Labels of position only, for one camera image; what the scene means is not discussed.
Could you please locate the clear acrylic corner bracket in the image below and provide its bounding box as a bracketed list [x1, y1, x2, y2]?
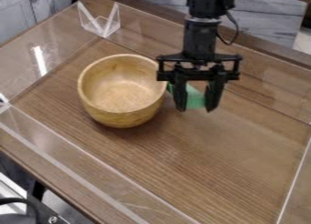
[76, 2, 120, 38]

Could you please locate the black cable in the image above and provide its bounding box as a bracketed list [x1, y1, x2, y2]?
[0, 196, 41, 224]

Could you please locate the clear acrylic tray wall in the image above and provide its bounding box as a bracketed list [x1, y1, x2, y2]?
[0, 103, 199, 224]

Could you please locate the brown wooden bowl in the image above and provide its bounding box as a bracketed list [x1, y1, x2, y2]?
[76, 54, 166, 128]

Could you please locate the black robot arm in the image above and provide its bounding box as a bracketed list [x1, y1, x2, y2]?
[156, 0, 243, 112]

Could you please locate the green rectangular block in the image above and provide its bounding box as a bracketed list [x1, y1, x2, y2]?
[165, 81, 209, 111]

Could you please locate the black metal clamp base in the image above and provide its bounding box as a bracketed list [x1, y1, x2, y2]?
[28, 181, 70, 224]

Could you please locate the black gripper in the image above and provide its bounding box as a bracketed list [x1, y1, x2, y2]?
[156, 17, 241, 112]

